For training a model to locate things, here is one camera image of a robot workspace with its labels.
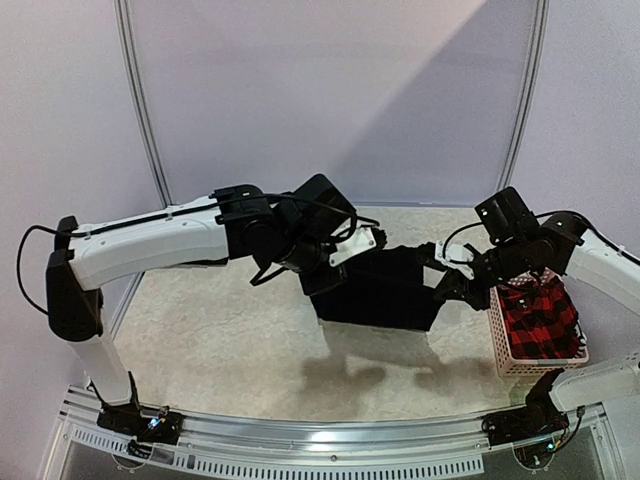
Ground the aluminium front rail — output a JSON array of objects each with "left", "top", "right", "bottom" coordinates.
[{"left": 40, "top": 387, "right": 632, "bottom": 479}]

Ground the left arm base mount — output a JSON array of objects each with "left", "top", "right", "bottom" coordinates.
[{"left": 94, "top": 372, "right": 186, "bottom": 445}]

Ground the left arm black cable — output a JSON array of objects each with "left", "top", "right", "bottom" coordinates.
[{"left": 17, "top": 192, "right": 381, "bottom": 316}]

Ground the right aluminium corner post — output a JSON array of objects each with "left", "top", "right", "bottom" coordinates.
[{"left": 496, "top": 0, "right": 549, "bottom": 190}]

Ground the red black plaid shirt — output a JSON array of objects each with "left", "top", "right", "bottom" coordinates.
[{"left": 496, "top": 276, "right": 586, "bottom": 360}]

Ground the black garment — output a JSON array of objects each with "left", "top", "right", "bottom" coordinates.
[{"left": 311, "top": 245, "right": 445, "bottom": 332}]

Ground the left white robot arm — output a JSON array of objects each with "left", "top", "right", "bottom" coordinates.
[{"left": 45, "top": 174, "right": 358, "bottom": 434}]

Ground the pink perforated laundry basket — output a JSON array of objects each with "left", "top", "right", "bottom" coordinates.
[{"left": 488, "top": 270, "right": 589, "bottom": 377}]

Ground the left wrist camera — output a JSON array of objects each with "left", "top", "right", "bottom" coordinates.
[{"left": 329, "top": 226, "right": 387, "bottom": 267}]

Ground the aluminium corner post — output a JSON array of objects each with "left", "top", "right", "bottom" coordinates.
[
  {"left": 114, "top": 0, "right": 172, "bottom": 206},
  {"left": 496, "top": 0, "right": 549, "bottom": 190}
]

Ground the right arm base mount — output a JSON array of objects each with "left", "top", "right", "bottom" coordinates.
[{"left": 481, "top": 369, "right": 570, "bottom": 446}]

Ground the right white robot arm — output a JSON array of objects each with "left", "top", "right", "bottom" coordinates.
[{"left": 433, "top": 187, "right": 639, "bottom": 436}]

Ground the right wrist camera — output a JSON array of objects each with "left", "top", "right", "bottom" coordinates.
[{"left": 417, "top": 241, "right": 475, "bottom": 280}]

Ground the left aluminium corner post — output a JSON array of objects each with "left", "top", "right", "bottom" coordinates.
[{"left": 114, "top": 0, "right": 172, "bottom": 206}]

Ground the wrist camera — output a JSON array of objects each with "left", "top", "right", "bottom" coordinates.
[
  {"left": 329, "top": 226, "right": 387, "bottom": 267},
  {"left": 417, "top": 241, "right": 475, "bottom": 280}
]

